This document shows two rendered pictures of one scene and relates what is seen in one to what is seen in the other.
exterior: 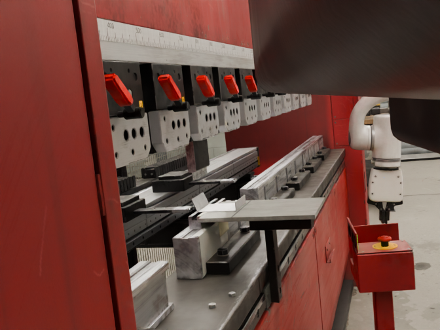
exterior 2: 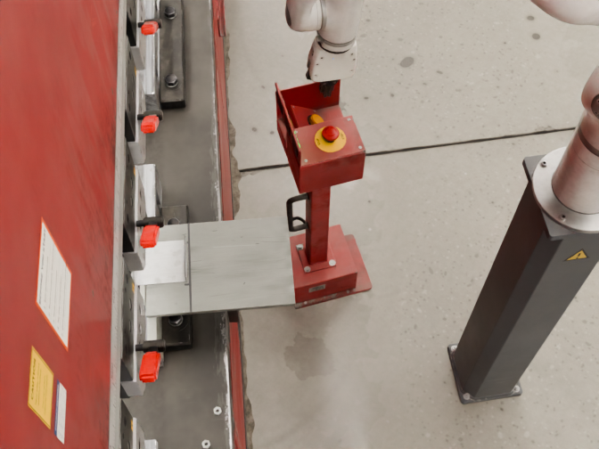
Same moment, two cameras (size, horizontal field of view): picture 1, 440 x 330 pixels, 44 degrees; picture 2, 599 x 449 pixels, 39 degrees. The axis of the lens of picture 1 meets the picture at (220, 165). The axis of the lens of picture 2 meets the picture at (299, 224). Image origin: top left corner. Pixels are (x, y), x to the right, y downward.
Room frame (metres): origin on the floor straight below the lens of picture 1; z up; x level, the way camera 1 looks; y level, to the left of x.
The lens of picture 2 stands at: (0.57, 0.04, 2.36)
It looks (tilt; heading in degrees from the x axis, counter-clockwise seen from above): 60 degrees down; 337
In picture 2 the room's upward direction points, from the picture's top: straight up
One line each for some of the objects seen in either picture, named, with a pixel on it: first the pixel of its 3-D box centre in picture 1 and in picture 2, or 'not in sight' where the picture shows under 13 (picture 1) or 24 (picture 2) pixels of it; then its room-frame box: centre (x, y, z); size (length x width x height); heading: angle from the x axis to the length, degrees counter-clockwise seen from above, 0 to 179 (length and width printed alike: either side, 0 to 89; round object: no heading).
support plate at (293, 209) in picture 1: (263, 209); (218, 265); (1.26, -0.09, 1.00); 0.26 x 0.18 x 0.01; 72
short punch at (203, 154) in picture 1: (198, 157); not in sight; (1.31, 0.05, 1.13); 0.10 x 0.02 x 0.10; 162
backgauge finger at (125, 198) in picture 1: (143, 207); not in sight; (1.36, 0.20, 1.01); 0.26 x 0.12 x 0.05; 72
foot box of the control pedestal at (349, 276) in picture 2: not in sight; (324, 262); (1.62, -0.48, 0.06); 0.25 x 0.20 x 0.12; 83
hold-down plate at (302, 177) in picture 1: (298, 179); not in sight; (2.24, -0.32, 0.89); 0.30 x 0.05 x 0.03; 162
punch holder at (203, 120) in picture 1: (189, 103); (109, 209); (1.28, 0.06, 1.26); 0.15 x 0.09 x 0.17; 162
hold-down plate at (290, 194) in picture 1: (279, 200); (172, 52); (1.86, -0.19, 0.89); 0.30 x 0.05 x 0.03; 162
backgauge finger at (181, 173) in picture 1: (196, 179); not in sight; (1.74, 0.08, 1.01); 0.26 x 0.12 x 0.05; 72
